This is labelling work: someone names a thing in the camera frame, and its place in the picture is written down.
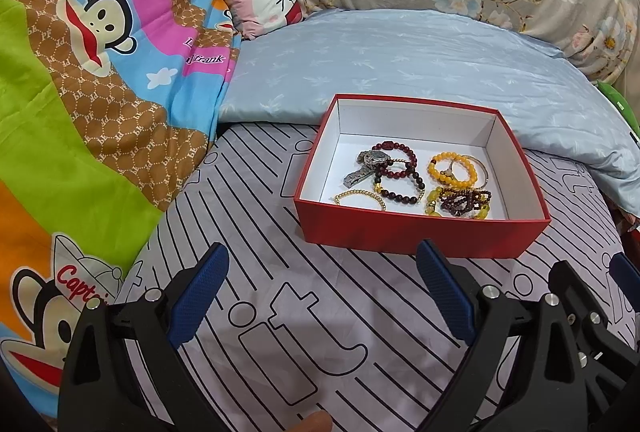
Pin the red cardboard box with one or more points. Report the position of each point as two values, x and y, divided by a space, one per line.
400 232

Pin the person's left hand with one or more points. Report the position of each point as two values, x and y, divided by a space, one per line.
315 423

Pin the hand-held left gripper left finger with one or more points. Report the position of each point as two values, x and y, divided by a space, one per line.
197 302

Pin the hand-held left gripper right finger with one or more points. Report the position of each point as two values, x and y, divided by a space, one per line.
445 292

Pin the colourful cartoon monkey blanket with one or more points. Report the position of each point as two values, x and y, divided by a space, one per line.
100 112

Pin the light blue pillow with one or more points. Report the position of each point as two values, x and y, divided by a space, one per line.
400 57

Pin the grey striped bed sheet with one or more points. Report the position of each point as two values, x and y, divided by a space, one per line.
325 322

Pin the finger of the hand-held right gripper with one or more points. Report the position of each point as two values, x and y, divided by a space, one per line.
625 282
567 279

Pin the silver wristwatch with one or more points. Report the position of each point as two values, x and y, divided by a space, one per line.
372 158

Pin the gold bangle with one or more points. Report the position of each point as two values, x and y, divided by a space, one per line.
484 172

